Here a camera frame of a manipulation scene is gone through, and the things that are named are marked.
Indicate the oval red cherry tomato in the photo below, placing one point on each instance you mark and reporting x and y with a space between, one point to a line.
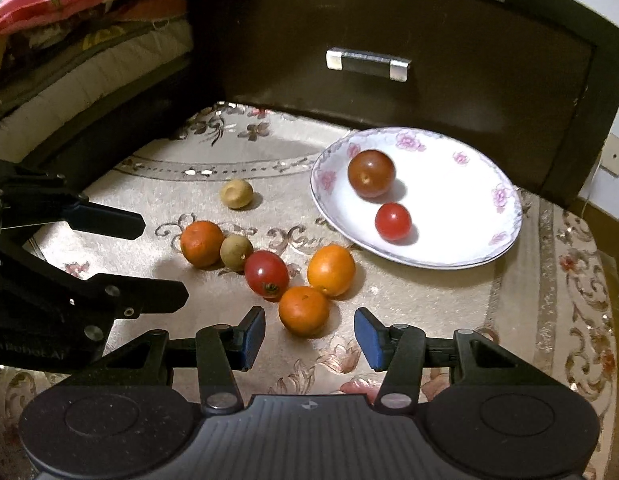
266 272

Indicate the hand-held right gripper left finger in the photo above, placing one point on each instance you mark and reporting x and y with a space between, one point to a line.
253 335

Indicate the beige folded quilt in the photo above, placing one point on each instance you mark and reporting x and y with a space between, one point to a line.
89 80

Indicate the round red cherry tomato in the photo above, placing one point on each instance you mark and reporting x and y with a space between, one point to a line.
392 222

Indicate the large dark brown tomato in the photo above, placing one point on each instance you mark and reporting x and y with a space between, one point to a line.
371 174

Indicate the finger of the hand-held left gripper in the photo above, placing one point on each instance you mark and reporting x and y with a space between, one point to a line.
114 222
149 296

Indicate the beige floral table cloth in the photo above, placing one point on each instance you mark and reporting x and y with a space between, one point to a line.
439 310

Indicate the beige wall socket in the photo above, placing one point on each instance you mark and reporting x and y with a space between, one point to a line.
617 156

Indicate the small tan longan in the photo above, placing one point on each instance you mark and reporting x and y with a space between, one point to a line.
235 194
236 252

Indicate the reddish orange mandarin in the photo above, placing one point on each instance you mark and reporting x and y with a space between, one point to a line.
202 244

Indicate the dark wooden nightstand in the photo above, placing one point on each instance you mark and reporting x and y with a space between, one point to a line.
464 75

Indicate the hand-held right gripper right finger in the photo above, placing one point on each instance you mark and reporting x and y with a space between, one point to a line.
368 336

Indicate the white floral plate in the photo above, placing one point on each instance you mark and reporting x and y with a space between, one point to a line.
454 210

